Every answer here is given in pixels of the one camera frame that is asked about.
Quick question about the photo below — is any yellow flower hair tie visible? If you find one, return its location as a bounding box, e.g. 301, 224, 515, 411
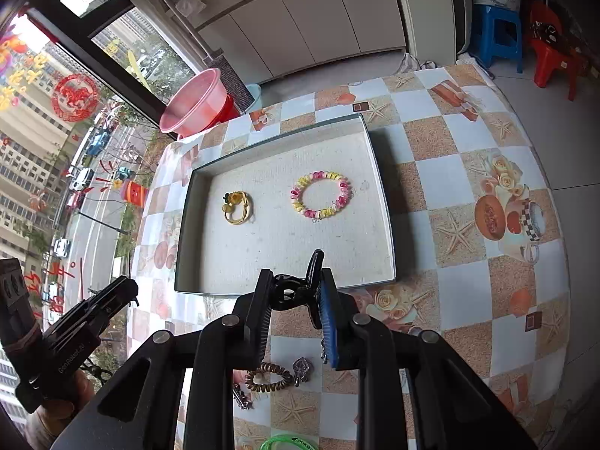
220, 190, 256, 226

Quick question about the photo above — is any grey shallow tray box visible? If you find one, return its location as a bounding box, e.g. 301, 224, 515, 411
174, 113, 398, 297

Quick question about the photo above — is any small black bag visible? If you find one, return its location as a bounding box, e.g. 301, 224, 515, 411
532, 22, 558, 43

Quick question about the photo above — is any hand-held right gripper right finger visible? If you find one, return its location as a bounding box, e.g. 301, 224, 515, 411
314, 267, 540, 450

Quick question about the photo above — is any person's left hand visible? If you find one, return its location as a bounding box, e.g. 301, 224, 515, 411
23, 368, 95, 450

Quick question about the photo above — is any light blue plastic basin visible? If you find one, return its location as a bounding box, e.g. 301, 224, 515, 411
244, 83, 263, 113

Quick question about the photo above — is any blue plastic stool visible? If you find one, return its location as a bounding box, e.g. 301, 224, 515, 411
469, 4, 525, 73

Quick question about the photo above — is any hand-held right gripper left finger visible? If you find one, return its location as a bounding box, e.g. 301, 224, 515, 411
54, 269, 275, 450

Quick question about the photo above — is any pink yellow spiral hair tie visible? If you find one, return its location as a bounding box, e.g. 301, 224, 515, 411
289, 170, 352, 221

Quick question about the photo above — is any silver heart hair clip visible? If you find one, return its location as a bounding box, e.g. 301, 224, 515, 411
291, 357, 312, 387

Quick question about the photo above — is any brown spiral hair tie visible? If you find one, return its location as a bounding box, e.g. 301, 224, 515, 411
244, 362, 296, 393

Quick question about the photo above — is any orange striped window decal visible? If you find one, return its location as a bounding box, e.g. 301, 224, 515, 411
119, 175, 150, 207

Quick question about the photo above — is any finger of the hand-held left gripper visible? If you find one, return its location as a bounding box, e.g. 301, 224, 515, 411
44, 276, 140, 337

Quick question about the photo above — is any green translucent bracelet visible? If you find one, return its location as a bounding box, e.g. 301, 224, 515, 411
260, 432, 320, 450

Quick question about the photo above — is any red plastic chair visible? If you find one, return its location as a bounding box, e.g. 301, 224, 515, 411
527, 0, 587, 101

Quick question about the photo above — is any red plastic bucket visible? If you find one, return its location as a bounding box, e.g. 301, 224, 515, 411
206, 94, 242, 127

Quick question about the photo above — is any red horse window decal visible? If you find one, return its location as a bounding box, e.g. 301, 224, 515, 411
51, 73, 100, 123

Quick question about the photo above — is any black hair claw clip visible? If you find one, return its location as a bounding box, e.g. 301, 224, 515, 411
269, 249, 326, 329

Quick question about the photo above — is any white low cabinet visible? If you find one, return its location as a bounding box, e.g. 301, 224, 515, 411
187, 0, 408, 85

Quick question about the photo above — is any pink plastic basin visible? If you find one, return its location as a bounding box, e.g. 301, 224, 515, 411
158, 68, 228, 138

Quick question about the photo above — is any silver star hair clip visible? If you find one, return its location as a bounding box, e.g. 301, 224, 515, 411
233, 382, 254, 411

